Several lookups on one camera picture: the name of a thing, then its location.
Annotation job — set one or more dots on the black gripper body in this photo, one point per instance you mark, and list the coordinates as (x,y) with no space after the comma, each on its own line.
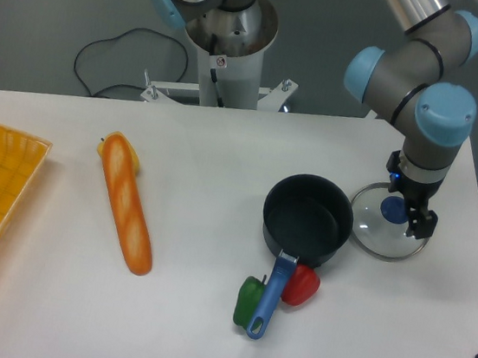
(416,185)

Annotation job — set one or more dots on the long orange baguette bread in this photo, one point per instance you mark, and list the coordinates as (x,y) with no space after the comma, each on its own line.
(128,214)

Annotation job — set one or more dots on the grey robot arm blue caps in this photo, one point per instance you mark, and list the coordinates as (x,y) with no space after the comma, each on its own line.
(405,87)

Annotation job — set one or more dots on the glass lid with blue knob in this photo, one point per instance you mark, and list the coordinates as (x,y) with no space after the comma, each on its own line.
(380,224)

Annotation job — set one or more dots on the red bell pepper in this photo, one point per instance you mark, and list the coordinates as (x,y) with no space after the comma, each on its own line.
(301,286)

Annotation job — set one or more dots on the green bell pepper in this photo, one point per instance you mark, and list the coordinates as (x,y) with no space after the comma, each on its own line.
(249,296)

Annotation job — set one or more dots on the yellow bell pepper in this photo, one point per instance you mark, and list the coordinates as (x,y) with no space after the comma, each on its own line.
(134,155)

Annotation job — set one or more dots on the dark pot with blue handle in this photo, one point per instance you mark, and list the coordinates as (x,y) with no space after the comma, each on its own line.
(306,219)

